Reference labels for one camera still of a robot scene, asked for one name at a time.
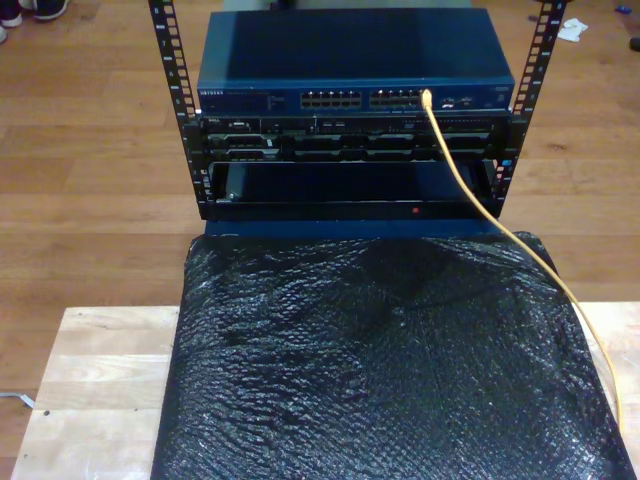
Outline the black perforated rack post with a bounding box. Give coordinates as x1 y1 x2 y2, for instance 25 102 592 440
147 0 211 221
492 0 569 219

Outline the dark blue shoe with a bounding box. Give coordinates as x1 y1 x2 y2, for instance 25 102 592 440
33 0 70 22

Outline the blue network switch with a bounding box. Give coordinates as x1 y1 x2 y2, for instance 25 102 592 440
196 8 516 117

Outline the white crumpled paper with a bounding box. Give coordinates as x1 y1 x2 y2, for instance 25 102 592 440
557 18 590 43

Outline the black rack server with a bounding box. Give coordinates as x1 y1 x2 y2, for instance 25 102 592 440
182 113 526 164

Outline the black bubble mat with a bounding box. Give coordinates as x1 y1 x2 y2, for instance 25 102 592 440
149 230 636 480

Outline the blue base board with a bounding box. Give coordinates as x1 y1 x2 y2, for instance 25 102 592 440
203 217 503 240

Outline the yellow network cable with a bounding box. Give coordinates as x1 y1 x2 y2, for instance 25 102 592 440
419 88 627 432

